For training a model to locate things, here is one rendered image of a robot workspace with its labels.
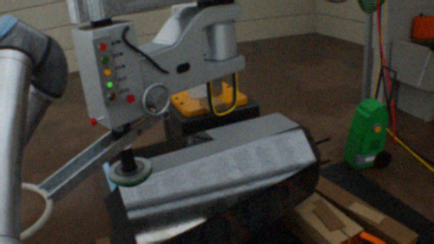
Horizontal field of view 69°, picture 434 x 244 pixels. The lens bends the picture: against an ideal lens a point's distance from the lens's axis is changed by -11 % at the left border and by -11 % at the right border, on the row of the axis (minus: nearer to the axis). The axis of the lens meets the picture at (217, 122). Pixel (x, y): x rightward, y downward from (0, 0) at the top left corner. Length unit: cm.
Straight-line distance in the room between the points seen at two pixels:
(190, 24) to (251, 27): 681
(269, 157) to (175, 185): 54
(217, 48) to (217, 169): 62
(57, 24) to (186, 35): 610
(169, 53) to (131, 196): 68
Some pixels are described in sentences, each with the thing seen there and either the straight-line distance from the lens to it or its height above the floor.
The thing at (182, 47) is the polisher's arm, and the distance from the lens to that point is 164.
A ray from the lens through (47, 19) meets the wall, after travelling 763.
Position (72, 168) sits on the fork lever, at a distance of 166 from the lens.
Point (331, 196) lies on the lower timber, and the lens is 268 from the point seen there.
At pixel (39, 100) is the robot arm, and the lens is 102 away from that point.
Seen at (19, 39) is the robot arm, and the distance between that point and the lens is 92.
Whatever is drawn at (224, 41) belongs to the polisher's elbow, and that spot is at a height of 133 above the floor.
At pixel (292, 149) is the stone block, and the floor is 72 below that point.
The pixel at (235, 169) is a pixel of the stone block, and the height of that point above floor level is 73.
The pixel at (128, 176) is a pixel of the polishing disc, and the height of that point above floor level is 83.
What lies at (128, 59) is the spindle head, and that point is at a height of 137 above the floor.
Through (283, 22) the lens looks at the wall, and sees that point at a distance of 885.
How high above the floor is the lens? 169
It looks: 24 degrees down
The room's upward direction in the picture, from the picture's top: 5 degrees counter-clockwise
